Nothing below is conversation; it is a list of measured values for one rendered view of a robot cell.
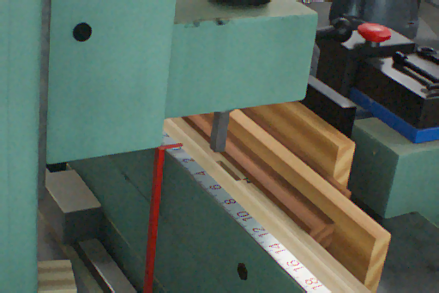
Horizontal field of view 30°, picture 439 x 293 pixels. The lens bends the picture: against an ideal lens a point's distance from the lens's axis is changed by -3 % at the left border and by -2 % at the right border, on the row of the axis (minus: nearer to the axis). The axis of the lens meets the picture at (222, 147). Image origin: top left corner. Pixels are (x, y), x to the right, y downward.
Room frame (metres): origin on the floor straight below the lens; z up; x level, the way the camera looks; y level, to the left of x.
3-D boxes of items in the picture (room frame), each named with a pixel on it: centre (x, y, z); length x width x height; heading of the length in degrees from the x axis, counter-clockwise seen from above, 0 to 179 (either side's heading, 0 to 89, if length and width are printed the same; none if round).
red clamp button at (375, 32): (0.70, -0.12, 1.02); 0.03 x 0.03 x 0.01
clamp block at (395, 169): (0.69, -0.16, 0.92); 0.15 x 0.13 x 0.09; 33
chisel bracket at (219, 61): (0.57, 0.02, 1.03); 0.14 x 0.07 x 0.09; 123
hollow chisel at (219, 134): (0.58, 0.00, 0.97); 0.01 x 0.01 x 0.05; 33
